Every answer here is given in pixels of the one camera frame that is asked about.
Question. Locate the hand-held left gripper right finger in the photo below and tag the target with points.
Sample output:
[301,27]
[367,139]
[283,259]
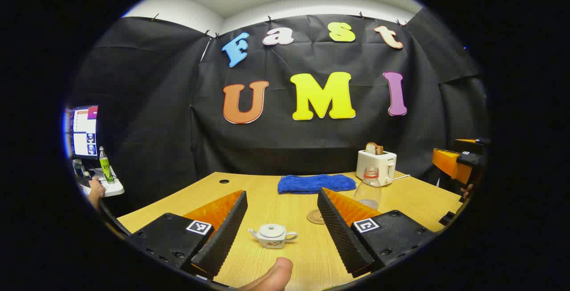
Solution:
[338,228]

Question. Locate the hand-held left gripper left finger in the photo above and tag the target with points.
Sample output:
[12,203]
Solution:
[225,233]

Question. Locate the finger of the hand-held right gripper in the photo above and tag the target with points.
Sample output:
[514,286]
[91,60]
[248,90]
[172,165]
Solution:
[474,141]
[449,162]

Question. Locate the round cork coaster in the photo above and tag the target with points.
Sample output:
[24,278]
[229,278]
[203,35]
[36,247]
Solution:
[315,216]

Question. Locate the white teacup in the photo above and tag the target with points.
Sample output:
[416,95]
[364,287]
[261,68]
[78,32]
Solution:
[272,239]

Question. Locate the clear plastic water bottle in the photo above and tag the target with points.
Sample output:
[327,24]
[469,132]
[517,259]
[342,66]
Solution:
[368,191]

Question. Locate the green drink bottle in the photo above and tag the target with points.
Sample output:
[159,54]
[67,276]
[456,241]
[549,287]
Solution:
[106,166]

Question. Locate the blue towel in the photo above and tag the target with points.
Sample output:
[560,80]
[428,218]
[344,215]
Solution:
[314,183]

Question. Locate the white toaster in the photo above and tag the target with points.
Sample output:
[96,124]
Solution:
[373,164]

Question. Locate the toast slice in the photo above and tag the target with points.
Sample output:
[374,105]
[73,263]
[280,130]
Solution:
[374,148]

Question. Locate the black backdrop cloth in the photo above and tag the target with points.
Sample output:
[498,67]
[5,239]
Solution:
[289,144]

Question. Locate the white side desk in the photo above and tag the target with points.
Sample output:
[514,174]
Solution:
[113,188]

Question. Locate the computer monitor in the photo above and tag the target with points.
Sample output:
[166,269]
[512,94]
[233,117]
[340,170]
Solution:
[84,131]

